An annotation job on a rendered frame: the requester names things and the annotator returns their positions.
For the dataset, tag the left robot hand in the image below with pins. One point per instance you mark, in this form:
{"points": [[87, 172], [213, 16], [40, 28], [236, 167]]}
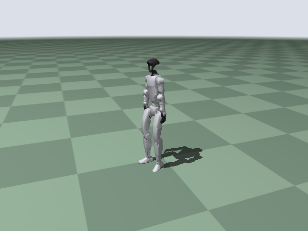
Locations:
{"points": [[163, 118]]}

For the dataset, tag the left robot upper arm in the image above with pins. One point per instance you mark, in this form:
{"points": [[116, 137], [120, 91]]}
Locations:
{"points": [[160, 82]]}

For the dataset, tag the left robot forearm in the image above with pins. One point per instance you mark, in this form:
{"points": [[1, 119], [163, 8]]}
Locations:
{"points": [[162, 105]]}

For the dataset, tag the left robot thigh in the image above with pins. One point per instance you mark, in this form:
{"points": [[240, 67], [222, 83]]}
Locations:
{"points": [[157, 127]]}

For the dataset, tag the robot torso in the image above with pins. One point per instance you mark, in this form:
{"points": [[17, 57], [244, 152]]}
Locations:
{"points": [[153, 93]]}

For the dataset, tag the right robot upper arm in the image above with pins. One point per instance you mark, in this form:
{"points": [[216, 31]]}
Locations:
{"points": [[145, 92]]}

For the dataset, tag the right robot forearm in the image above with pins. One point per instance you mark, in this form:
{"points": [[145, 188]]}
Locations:
{"points": [[145, 102]]}

